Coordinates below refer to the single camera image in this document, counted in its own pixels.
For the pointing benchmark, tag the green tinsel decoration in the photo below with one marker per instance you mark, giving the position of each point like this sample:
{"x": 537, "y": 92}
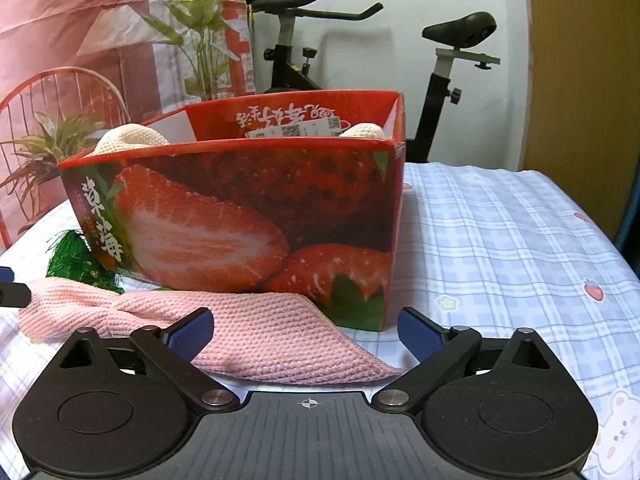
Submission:
{"x": 80, "y": 262}

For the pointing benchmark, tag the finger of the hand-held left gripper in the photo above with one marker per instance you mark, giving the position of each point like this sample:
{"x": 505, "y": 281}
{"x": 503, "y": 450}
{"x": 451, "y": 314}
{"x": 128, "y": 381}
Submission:
{"x": 14, "y": 295}
{"x": 5, "y": 274}

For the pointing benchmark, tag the red strawberry print cardboard box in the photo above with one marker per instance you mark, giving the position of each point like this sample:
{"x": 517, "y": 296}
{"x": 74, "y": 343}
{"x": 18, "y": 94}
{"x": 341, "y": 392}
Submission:
{"x": 240, "y": 220}

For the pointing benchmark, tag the printed backdrop cloth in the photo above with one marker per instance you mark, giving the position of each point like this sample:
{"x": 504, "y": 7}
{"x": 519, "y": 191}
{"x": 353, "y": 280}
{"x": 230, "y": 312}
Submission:
{"x": 75, "y": 50}

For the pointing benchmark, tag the wooden door panel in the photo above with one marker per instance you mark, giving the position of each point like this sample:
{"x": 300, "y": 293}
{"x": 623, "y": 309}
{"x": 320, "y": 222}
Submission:
{"x": 580, "y": 85}

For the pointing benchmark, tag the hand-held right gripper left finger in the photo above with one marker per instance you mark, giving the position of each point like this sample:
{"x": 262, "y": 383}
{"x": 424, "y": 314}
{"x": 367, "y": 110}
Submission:
{"x": 192, "y": 332}

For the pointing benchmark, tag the black exercise bike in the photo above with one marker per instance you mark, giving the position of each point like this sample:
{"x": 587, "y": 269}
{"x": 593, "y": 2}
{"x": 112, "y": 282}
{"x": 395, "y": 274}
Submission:
{"x": 287, "y": 65}

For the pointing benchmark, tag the pink knitted cloth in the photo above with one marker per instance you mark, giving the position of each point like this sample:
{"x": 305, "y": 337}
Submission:
{"x": 270, "y": 335}

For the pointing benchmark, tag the teal curtain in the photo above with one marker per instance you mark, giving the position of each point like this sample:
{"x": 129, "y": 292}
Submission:
{"x": 631, "y": 240}

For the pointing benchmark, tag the cream knitted cloth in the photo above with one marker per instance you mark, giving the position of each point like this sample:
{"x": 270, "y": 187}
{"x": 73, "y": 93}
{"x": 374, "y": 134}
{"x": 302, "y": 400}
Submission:
{"x": 130, "y": 140}
{"x": 365, "y": 131}

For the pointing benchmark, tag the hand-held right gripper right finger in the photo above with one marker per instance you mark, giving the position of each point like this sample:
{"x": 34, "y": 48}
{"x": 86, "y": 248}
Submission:
{"x": 422, "y": 332}

